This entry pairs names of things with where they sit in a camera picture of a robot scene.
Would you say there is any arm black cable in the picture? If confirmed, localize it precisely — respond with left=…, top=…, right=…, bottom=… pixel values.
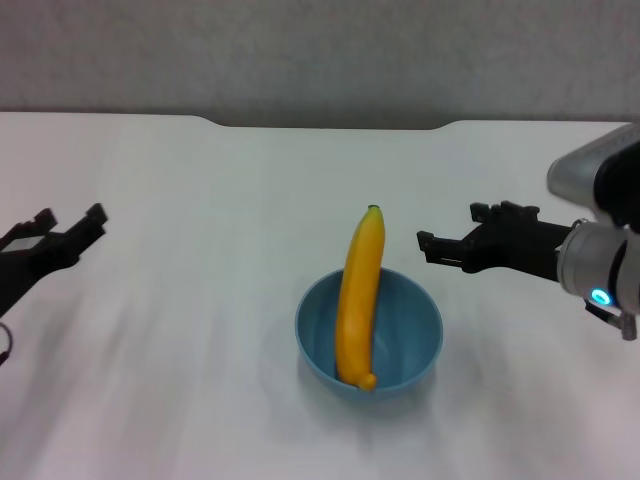
left=0, top=323, right=15, bottom=367
left=583, top=298, right=640, bottom=342

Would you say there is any yellow banana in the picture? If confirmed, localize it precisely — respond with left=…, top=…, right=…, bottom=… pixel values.
left=334, top=203, right=388, bottom=392

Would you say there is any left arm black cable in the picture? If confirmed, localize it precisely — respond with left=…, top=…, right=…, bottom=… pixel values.
left=0, top=323, right=15, bottom=367

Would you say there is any blue bowl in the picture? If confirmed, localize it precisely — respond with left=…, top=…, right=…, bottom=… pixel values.
left=294, top=267, right=445, bottom=402

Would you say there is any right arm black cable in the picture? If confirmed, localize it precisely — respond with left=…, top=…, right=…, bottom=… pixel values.
left=583, top=298, right=640, bottom=342

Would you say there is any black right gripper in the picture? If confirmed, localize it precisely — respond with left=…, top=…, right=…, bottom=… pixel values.
left=415, top=200, right=572, bottom=282

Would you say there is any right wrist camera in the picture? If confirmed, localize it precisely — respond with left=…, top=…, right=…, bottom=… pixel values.
left=546, top=123, right=640, bottom=227

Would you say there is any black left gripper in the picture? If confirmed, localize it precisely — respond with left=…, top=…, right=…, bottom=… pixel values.
left=0, top=201, right=110, bottom=319

